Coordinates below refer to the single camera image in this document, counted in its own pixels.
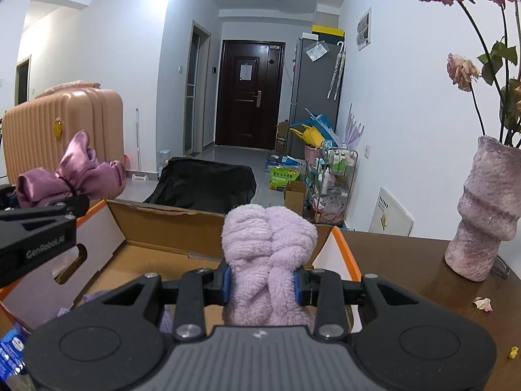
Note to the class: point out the blue plastic rack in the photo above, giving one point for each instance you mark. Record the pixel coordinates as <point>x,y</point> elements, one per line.
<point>321,120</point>

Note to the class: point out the purple towel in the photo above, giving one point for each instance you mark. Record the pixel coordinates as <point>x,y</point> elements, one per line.
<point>91,296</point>

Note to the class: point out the grey refrigerator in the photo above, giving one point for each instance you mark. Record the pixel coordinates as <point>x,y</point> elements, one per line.
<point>313,97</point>

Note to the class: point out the white mop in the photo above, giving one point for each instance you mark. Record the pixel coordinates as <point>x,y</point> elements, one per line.
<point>137,142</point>

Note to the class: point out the pink bucket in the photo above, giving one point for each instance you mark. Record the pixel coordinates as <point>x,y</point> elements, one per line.
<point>312,152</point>

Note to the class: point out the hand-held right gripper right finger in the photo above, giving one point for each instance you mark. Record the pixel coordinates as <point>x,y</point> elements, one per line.
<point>297,289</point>

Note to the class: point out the yellow black box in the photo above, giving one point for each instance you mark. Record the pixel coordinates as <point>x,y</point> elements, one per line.
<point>325,31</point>

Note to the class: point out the water bottle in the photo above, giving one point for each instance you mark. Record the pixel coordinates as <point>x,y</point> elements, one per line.
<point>164,163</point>

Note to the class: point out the pink textured vase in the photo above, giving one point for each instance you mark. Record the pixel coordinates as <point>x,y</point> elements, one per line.
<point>480,220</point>

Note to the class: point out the black bag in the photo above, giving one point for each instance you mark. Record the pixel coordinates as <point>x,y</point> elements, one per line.
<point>203,187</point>

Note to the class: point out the yellow watering can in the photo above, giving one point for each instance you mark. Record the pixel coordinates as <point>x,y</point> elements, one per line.
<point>313,135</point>

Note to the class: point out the white board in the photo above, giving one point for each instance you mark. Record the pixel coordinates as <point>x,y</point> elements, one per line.
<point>390,211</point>

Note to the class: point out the pink ribbed suitcase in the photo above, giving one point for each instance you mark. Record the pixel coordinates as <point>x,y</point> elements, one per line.
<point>81,118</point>

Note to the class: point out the folded clear umbrella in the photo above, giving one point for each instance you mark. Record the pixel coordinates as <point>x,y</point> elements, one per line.
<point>336,77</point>

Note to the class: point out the bunch of dried roses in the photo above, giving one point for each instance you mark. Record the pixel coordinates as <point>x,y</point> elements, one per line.
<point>462,71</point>

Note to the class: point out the lilac fluffy plush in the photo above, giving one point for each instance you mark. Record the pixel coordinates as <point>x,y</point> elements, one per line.
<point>264,252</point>

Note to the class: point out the blue tissue pack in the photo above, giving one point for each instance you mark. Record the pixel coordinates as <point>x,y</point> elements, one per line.
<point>12,350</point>

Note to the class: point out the purple satin scrunchie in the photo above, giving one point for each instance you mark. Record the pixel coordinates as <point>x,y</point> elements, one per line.
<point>89,171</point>

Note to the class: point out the dark brown entrance door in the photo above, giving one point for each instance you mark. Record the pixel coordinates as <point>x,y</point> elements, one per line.
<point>244,122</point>

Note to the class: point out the open cardboard carton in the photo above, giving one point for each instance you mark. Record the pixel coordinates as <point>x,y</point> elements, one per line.
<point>281,136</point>

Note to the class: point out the grey framed glass door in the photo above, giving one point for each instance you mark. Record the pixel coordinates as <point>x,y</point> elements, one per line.
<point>196,89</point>

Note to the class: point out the blue white carton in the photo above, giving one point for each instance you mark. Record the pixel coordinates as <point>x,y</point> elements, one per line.
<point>285,163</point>

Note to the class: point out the pink folded cloth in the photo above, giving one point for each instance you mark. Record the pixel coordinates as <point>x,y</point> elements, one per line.
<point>67,88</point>

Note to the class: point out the eyeglasses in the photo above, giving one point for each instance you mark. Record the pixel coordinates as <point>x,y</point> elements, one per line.
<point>502,269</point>

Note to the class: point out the green bag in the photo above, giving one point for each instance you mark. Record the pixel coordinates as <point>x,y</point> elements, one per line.
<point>284,178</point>

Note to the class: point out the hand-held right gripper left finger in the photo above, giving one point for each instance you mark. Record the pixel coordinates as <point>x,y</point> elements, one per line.
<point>227,287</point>

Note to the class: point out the purple wall decoration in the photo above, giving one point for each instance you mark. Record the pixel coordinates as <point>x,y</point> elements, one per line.
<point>352,130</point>

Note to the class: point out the metal trolley with bottles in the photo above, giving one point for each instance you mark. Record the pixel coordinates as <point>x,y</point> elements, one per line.
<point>333,195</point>

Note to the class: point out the wall socket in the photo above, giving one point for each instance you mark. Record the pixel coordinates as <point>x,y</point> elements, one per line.
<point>368,151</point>

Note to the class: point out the orange cardboard box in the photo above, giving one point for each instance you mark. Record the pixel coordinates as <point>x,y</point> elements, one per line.
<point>163,228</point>

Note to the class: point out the fallen rose petal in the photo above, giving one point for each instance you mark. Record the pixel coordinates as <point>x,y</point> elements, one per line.
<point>482,304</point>

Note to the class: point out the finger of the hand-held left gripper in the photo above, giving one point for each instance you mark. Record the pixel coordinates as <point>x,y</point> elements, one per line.
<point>61,211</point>
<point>6,197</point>

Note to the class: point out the small cardboard box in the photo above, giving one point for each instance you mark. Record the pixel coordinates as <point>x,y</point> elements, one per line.
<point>294,199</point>

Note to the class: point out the clear plastic bag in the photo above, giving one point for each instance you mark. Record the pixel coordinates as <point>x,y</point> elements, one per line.
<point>316,51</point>

